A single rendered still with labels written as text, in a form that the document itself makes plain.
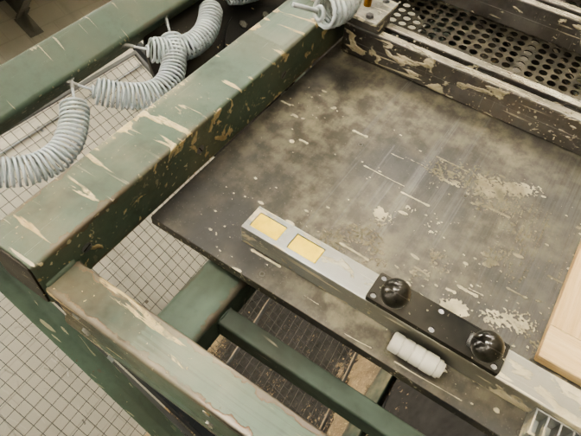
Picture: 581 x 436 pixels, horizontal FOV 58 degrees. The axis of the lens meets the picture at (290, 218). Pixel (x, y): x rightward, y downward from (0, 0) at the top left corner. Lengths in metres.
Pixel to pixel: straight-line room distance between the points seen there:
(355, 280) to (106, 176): 0.40
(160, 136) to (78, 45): 0.54
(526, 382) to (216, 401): 0.41
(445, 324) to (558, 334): 0.18
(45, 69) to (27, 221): 0.57
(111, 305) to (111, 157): 0.24
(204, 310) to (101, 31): 0.80
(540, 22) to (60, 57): 1.10
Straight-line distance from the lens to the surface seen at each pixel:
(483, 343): 0.65
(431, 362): 0.76
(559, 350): 0.86
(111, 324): 0.75
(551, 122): 1.13
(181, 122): 0.89
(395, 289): 0.64
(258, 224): 0.82
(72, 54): 1.35
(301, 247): 0.80
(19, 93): 1.28
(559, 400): 0.80
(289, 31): 1.09
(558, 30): 1.42
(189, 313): 0.83
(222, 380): 0.69
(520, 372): 0.79
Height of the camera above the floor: 1.82
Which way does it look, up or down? 13 degrees down
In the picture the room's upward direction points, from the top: 41 degrees counter-clockwise
